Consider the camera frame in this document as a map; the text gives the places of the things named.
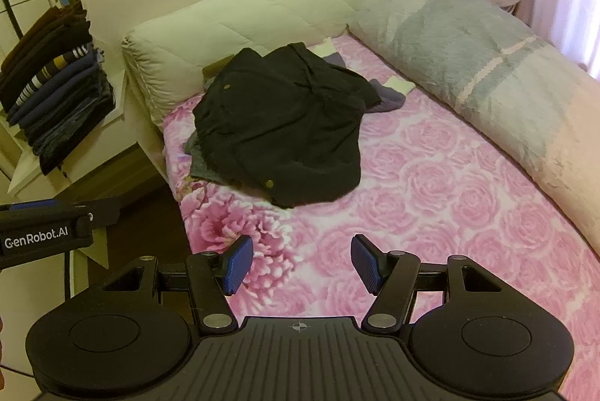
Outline thin black cable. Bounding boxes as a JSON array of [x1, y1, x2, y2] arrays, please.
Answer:
[[0, 362, 37, 379]]

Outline pink floral blanket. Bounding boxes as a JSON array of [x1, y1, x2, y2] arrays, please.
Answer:
[[162, 33, 600, 401]]

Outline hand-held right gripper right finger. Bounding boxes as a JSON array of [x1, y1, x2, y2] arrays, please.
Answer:
[[351, 233, 504, 333]]

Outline purple-grey garment with cream cuffs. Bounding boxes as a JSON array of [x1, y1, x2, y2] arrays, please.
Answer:
[[307, 39, 417, 115]]

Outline cream quilted pillow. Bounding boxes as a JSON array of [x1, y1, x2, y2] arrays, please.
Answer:
[[121, 0, 401, 132]]

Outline black pants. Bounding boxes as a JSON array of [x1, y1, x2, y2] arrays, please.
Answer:
[[192, 42, 383, 209]]

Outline stack of folded clothes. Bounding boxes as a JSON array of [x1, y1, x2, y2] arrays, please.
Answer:
[[0, 5, 116, 177]]

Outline grey-green garment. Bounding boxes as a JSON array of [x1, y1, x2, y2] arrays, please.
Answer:
[[185, 133, 245, 187]]

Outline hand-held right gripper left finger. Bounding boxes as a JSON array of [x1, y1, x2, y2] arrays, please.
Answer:
[[100, 234, 255, 335]]

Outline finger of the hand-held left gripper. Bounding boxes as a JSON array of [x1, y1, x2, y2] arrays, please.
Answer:
[[0, 196, 125, 239]]

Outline white dresser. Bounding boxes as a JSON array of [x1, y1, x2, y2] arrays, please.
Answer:
[[0, 68, 170, 270]]

